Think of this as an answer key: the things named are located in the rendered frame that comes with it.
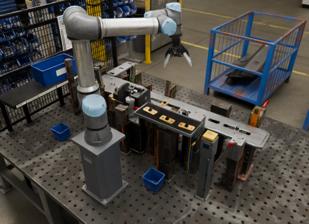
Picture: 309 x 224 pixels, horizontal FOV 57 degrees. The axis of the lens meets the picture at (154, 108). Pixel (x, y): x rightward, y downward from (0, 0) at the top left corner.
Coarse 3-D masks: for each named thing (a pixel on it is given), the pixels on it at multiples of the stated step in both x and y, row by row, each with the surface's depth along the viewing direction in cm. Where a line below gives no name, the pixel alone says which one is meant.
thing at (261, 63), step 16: (240, 16) 404; (272, 16) 413; (224, 32) 346; (288, 32) 346; (208, 48) 368; (224, 48) 404; (272, 48) 315; (208, 64) 379; (224, 64) 363; (240, 64) 395; (256, 64) 374; (272, 64) 387; (208, 80) 390; (224, 80) 409; (240, 80) 407; (256, 80) 409; (272, 80) 409; (288, 80) 435; (240, 96) 368; (256, 96) 373
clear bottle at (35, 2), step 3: (33, 0) 214; (36, 0) 215; (33, 3) 214; (36, 3) 215; (39, 3) 217; (33, 6) 216; (33, 12) 219; (36, 12) 218; (39, 12) 219; (36, 15) 219; (42, 15) 223; (36, 18) 221; (39, 18) 221; (42, 18) 223
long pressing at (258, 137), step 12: (108, 84) 225; (120, 84) 225; (132, 84) 225; (156, 96) 210; (168, 108) 196; (180, 108) 196; (192, 108) 196; (216, 120) 185; (228, 120) 185; (216, 132) 175; (228, 132) 174; (240, 132) 174; (252, 132) 174; (264, 132) 174; (252, 144) 164; (264, 144) 166
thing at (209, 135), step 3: (207, 132) 148; (210, 132) 148; (213, 132) 148; (204, 135) 146; (207, 135) 146; (210, 135) 146; (213, 135) 146; (216, 135) 146; (207, 138) 145; (210, 138) 144; (213, 138) 144
